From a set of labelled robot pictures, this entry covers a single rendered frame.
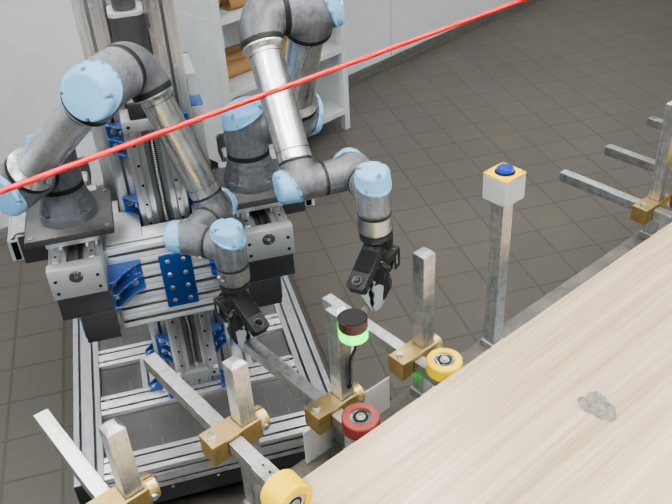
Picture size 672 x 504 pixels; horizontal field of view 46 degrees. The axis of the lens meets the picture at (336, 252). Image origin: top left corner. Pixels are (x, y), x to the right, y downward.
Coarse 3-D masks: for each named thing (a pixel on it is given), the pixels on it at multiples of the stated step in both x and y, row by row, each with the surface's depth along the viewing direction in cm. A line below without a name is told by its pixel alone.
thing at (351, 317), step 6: (342, 312) 160; (348, 312) 159; (354, 312) 159; (360, 312) 159; (342, 318) 158; (348, 318) 158; (354, 318) 158; (360, 318) 158; (348, 324) 156; (354, 324) 156; (354, 348) 162; (348, 366) 168; (348, 372) 169; (348, 378) 170; (348, 384) 172
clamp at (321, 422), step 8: (328, 392) 175; (360, 392) 176; (320, 400) 173; (328, 400) 173; (336, 400) 173; (344, 400) 173; (352, 400) 174; (360, 400) 175; (304, 408) 172; (328, 408) 171; (336, 408) 171; (344, 408) 173; (312, 416) 170; (320, 416) 169; (328, 416) 170; (312, 424) 172; (320, 424) 170; (328, 424) 172; (320, 432) 171
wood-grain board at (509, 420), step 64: (640, 256) 206; (576, 320) 186; (640, 320) 185; (448, 384) 171; (512, 384) 170; (576, 384) 169; (640, 384) 168; (384, 448) 157; (448, 448) 156; (512, 448) 155; (576, 448) 155; (640, 448) 154
